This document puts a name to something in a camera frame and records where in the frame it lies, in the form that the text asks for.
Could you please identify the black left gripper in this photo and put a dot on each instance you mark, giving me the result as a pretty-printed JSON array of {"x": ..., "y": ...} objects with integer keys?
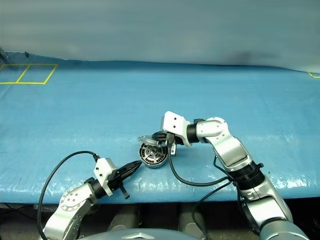
[{"x": 116, "y": 182}]

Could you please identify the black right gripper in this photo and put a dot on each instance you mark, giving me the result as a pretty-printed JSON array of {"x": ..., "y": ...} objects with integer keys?
[{"x": 165, "y": 135}]

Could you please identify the transparent plastic piece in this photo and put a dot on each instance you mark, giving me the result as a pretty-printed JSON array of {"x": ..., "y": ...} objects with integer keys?
[{"x": 147, "y": 140}]

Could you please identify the grey motor with copper windings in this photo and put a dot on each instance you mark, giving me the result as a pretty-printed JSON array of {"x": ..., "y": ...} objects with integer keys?
[{"x": 153, "y": 155}]

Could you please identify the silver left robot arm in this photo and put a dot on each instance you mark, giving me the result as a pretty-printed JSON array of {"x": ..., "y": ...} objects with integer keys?
[{"x": 72, "y": 200}]

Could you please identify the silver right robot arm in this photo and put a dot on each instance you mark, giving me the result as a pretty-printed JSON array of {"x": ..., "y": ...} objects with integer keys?
[{"x": 230, "y": 150}]

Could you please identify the grey rounded cylinder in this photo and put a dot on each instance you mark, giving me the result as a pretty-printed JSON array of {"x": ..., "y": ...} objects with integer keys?
[
  {"x": 123, "y": 220},
  {"x": 192, "y": 217}
]

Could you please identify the silver robot torso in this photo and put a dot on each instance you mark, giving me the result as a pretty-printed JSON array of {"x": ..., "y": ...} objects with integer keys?
[{"x": 140, "y": 236}]

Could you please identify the blue table cover sheet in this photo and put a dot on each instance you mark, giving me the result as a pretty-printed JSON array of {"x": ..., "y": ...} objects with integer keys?
[{"x": 225, "y": 105}]

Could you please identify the small dark table clamp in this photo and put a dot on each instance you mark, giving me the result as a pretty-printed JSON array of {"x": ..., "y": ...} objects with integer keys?
[{"x": 26, "y": 54}]

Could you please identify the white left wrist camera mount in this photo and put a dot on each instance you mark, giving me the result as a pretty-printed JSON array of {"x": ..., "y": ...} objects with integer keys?
[{"x": 106, "y": 166}]

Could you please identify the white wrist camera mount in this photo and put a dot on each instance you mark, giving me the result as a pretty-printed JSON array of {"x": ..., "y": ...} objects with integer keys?
[
  {"x": 178, "y": 122},
  {"x": 106, "y": 166}
]

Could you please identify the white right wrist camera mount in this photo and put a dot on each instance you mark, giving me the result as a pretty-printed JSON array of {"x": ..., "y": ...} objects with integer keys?
[{"x": 178, "y": 122}]

